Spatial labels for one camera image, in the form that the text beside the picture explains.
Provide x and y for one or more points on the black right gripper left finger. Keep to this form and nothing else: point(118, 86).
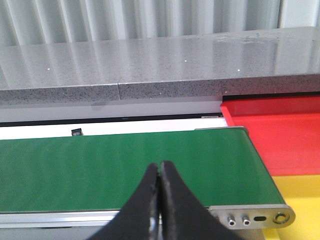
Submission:
point(138, 219)

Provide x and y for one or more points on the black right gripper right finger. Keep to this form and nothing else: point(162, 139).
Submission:
point(183, 216)

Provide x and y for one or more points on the green conveyor belt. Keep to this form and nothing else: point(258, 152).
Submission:
point(83, 181)

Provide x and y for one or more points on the small black sensor block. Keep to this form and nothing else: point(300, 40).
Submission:
point(77, 132)

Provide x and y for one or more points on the yellow plastic tray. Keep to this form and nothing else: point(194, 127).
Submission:
point(302, 193)

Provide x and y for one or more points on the red plastic tray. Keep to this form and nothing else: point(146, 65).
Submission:
point(284, 130)

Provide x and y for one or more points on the grey granite counter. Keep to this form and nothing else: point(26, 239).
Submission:
point(154, 76)

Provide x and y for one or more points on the white pleated curtain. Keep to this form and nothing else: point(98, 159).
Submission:
point(32, 22)

